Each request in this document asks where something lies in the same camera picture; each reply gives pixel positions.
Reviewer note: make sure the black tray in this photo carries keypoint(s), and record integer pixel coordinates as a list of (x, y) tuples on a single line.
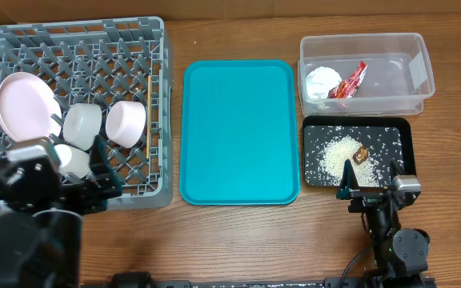
[(399, 123)]

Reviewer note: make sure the white plastic cup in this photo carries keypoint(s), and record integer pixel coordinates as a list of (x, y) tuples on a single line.
[(72, 161)]

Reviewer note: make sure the brown food scrap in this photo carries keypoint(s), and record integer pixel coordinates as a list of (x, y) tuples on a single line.
[(361, 155)]

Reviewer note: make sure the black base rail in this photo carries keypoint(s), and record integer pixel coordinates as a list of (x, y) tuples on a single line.
[(132, 280)]

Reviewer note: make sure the grey bowl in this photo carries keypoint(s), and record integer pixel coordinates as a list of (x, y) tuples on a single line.
[(82, 123)]

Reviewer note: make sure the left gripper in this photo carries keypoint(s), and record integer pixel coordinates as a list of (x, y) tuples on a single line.
[(94, 200)]

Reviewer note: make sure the small white plate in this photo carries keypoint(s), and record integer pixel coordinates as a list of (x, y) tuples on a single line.
[(125, 123)]

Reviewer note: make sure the grey dishwasher rack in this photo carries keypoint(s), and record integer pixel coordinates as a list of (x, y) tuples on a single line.
[(103, 62)]

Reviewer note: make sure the large white plate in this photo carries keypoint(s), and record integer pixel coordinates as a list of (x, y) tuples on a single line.
[(28, 108)]

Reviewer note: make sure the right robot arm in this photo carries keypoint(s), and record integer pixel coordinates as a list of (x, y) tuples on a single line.
[(400, 255)]

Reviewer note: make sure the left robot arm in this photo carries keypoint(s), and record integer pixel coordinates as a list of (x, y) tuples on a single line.
[(40, 238)]

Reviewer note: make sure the red snack wrapper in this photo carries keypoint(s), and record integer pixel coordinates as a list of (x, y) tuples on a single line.
[(348, 87)]

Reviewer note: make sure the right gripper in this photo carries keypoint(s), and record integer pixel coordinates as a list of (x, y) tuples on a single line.
[(373, 192)]

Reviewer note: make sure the teal plastic tray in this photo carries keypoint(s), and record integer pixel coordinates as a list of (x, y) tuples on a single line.
[(239, 135)]

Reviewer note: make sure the rice grains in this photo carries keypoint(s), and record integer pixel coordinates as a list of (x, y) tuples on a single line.
[(326, 148)]

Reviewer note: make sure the clear plastic bin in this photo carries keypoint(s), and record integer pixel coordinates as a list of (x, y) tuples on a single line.
[(398, 77)]

